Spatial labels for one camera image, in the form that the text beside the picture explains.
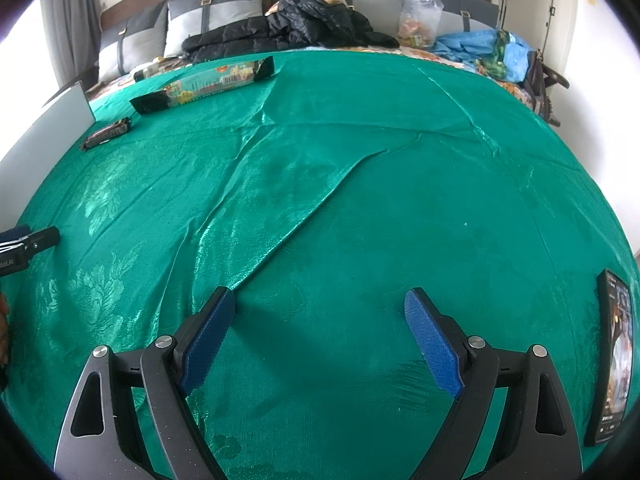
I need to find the grey curtain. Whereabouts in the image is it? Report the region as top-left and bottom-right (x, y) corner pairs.
(37, 0), (103, 91)

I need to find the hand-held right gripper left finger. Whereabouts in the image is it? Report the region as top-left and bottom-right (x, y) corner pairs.
(54, 286), (237, 480)

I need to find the small dark packet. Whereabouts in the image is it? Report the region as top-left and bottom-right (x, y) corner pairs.
(132, 62), (166, 82)

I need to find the long colourful black-ended packet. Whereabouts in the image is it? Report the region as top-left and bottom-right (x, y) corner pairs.
(129, 56), (277, 117)

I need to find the person's left hand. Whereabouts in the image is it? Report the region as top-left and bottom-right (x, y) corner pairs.
(0, 292), (10, 366)

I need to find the clear plastic bag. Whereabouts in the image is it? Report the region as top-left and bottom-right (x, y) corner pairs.
(398, 0), (445, 48)

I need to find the dark chocolate bar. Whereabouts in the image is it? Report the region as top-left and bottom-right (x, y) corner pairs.
(81, 116), (134, 152)

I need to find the dark wooden chair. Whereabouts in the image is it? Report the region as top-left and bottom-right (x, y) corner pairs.
(522, 50), (571, 128)

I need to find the blue crumpled cloth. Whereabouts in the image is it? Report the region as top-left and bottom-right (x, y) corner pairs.
(430, 29), (538, 83)

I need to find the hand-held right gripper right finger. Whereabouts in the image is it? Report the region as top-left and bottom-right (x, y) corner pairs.
(404, 287), (583, 480)

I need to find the dark flat snack package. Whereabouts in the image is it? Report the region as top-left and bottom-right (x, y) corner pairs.
(582, 268), (636, 447)

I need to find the black puffer jacket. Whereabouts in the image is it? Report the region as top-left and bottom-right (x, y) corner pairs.
(181, 0), (401, 63)

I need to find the green satin cloth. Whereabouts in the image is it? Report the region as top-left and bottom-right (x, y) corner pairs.
(0, 49), (638, 480)

